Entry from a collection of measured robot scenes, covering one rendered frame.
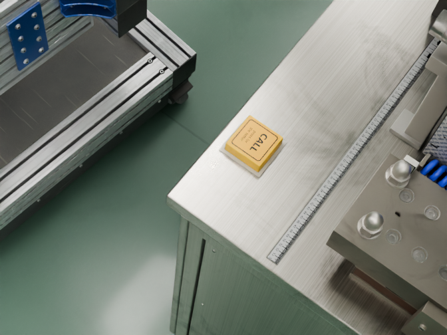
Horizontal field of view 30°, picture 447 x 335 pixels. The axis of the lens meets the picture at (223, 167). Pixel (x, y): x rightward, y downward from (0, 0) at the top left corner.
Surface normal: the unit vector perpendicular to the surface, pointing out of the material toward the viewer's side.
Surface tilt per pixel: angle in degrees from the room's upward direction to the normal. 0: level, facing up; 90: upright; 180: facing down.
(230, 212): 0
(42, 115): 0
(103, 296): 0
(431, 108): 90
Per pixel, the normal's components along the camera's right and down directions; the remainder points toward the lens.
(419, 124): -0.59, 0.71
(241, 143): 0.08, -0.43
